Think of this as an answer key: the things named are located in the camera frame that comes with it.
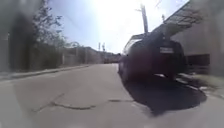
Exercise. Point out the grey asphalt road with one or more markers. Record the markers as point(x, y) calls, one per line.
point(86, 90)

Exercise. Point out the dark parked car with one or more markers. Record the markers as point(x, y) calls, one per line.
point(150, 56)

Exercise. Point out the utility pole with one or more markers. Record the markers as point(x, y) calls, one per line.
point(144, 18)

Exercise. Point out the trees and bushes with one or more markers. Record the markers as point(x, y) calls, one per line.
point(43, 40)

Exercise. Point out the grey kerb sidewalk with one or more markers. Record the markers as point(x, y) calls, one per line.
point(36, 72)

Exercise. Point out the grey building with awning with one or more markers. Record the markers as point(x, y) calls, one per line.
point(203, 36)

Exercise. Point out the long grey wall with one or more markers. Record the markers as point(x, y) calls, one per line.
point(86, 55)

